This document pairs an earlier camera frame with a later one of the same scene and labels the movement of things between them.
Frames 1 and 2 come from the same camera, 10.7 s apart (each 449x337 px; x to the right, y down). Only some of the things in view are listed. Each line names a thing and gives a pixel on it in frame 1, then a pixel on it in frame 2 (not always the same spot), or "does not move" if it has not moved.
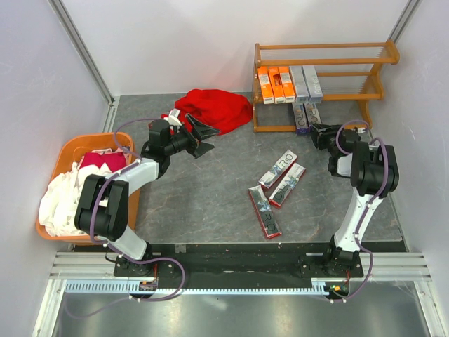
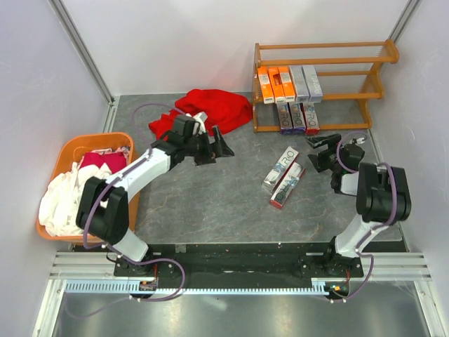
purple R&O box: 302,126 → 285,119
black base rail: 233,262 does not move
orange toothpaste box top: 287,84 does not move
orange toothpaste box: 266,85 does not move
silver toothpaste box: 312,83 does not move
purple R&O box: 313,114 → 297,117
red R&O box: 284,187 does not move
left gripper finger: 200,130 → 222,148
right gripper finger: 320,130 → 315,160
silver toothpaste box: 299,83 does not move
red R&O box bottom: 264,212 → 310,119
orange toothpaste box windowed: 276,84 does not move
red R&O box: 271,177 does not move
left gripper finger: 202,149 → 204,159
